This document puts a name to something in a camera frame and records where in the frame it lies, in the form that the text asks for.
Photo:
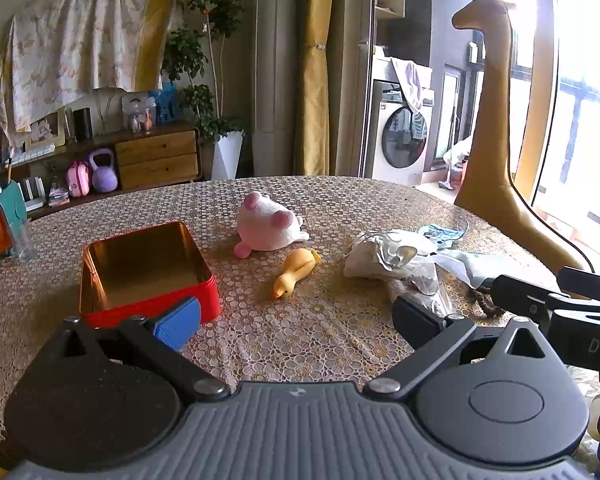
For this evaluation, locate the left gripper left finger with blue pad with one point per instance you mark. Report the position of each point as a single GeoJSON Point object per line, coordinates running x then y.
{"type": "Point", "coordinates": [175, 326]}

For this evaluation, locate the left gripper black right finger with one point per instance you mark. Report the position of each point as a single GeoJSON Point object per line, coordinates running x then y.
{"type": "Point", "coordinates": [415, 323]}

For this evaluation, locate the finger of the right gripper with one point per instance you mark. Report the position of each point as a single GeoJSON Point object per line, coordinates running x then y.
{"type": "Point", "coordinates": [520, 298]}
{"type": "Point", "coordinates": [578, 281]}

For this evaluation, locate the cotton swabs plastic bag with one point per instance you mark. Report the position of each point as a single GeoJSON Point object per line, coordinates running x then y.
{"type": "Point", "coordinates": [438, 303]}

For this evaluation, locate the red metal tin box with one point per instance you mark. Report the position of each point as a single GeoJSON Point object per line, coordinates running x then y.
{"type": "Point", "coordinates": [145, 272]}

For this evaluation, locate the white mesh cloth bundle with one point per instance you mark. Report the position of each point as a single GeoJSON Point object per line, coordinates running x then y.
{"type": "Point", "coordinates": [388, 255]}

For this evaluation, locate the blue printed face mask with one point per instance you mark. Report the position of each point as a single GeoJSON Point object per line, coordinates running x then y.
{"type": "Point", "coordinates": [444, 238]}

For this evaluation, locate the yellow rubber duck toy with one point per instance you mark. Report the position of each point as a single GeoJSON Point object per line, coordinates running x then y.
{"type": "Point", "coordinates": [297, 266]}

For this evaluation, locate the brown hair scrunchie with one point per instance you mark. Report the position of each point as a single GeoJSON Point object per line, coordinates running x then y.
{"type": "Point", "coordinates": [483, 299]}

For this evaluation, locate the tissue pack white green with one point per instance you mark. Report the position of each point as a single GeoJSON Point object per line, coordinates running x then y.
{"type": "Point", "coordinates": [475, 270]}

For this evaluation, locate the yellow giraffe plush statue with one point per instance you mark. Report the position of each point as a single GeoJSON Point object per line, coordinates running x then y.
{"type": "Point", "coordinates": [488, 190]}

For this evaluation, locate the lace patterned tablecloth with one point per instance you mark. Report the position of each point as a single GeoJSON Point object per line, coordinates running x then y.
{"type": "Point", "coordinates": [314, 385]}

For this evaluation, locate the pink white plush toy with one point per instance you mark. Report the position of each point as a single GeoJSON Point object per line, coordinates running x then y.
{"type": "Point", "coordinates": [264, 225]}

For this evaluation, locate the purple kettlebell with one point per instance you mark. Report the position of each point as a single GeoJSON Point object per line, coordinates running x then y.
{"type": "Point", "coordinates": [104, 178]}

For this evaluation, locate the clear drinking glass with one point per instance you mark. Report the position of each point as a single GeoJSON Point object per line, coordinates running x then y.
{"type": "Point", "coordinates": [22, 243]}

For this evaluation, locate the wooden sideboard cabinet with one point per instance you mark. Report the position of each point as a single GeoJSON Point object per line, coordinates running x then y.
{"type": "Point", "coordinates": [167, 154]}

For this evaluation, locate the white plant pot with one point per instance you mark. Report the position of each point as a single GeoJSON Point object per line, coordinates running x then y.
{"type": "Point", "coordinates": [226, 155]}

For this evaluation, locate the teal orange tissue box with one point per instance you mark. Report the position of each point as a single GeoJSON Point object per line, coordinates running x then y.
{"type": "Point", "coordinates": [13, 215]}

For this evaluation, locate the washing machine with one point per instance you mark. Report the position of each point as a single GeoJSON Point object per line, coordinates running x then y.
{"type": "Point", "coordinates": [398, 135]}

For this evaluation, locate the black cylindrical speaker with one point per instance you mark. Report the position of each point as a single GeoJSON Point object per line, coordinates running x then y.
{"type": "Point", "coordinates": [83, 130]}

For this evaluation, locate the purple towel on washer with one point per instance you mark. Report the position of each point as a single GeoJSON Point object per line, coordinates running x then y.
{"type": "Point", "coordinates": [414, 80]}

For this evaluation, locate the potted green plant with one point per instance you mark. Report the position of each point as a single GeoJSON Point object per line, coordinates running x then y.
{"type": "Point", "coordinates": [194, 54]}

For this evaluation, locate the white standing air conditioner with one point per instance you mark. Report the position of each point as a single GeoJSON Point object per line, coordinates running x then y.
{"type": "Point", "coordinates": [274, 86]}

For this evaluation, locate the floral cloth cover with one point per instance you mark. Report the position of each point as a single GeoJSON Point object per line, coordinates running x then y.
{"type": "Point", "coordinates": [58, 51]}

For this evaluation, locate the yellow curtain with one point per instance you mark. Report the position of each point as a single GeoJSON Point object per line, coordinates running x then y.
{"type": "Point", "coordinates": [313, 106]}

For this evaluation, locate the picture frame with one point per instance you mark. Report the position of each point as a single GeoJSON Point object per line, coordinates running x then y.
{"type": "Point", "coordinates": [49, 130]}

